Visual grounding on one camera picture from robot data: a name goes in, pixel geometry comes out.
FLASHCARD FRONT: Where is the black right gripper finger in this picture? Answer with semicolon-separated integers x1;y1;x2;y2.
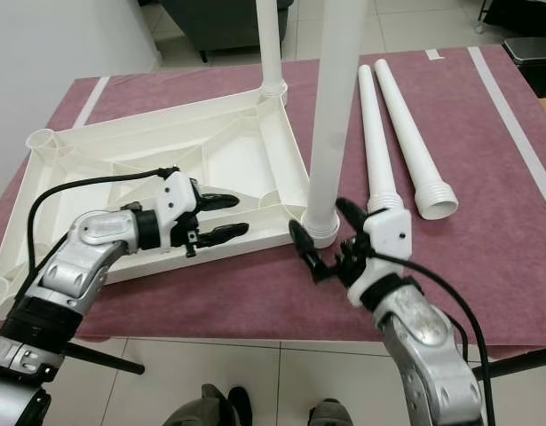
336;199;369;237
290;221;328;283

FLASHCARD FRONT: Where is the maroon table cloth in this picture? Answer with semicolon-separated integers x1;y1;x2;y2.
0;44;546;360

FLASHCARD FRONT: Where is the grey robot right foot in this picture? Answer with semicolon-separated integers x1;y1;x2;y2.
311;399;353;426

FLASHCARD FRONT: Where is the grey robot foot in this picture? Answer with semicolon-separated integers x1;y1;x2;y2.
162;383;251;426
311;399;353;426

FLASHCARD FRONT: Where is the grey robot left foot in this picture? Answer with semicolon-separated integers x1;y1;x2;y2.
162;383;251;426

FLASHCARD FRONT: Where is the dark grey armchair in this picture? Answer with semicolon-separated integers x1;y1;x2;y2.
162;0;296;63

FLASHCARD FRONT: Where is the dark grey lidded bin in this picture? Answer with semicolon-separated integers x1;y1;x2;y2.
503;37;546;96

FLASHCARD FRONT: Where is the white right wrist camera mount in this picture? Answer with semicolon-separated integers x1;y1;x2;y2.
348;209;413;307

